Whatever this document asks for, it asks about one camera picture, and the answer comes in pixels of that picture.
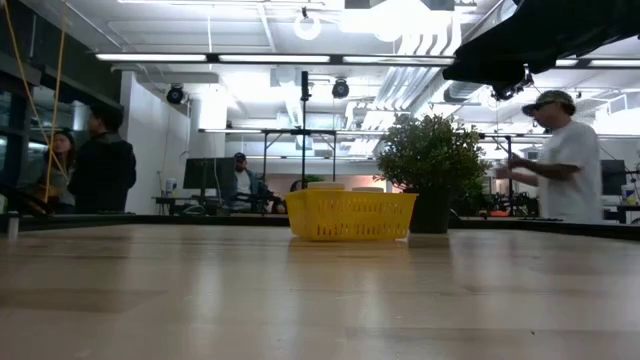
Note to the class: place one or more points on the black computer monitor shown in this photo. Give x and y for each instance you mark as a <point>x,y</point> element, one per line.
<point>613,175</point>
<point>210,172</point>

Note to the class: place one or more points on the black ceiling spotlight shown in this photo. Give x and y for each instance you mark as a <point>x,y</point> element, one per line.
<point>175,94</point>
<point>340,88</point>
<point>507,91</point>

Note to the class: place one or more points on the yellow white wipes tub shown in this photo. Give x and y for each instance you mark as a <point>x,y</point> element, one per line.
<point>629,194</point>

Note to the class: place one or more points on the black aluminium table frame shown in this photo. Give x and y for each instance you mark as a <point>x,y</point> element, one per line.
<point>200,220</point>

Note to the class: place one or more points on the potted green plant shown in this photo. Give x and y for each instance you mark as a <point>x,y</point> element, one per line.
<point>430,150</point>

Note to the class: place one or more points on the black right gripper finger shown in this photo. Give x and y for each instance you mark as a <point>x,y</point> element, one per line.
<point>490,55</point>

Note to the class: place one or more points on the black metal frame stand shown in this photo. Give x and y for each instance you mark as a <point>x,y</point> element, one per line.
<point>280,132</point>
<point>492,135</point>

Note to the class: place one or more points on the small white post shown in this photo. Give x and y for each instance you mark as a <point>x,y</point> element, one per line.
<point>12,227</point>

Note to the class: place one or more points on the dark office desk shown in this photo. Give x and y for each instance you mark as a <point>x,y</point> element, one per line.
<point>175,200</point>

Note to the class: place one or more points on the black tripod stand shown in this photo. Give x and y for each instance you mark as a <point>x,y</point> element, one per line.
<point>304,100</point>

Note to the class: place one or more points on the white jug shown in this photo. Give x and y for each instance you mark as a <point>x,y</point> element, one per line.
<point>170,187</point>

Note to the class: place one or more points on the long ceiling light bar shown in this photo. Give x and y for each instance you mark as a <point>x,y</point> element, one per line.
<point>395,60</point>
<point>615,63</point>
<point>275,58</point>
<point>566,62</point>
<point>150,57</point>

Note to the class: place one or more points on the person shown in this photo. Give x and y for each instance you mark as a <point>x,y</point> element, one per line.
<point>57,170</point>
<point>102,165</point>
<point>570,165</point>
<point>245,185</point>

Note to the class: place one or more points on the yellow plastic basket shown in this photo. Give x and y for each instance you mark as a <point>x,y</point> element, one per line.
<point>350,215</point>

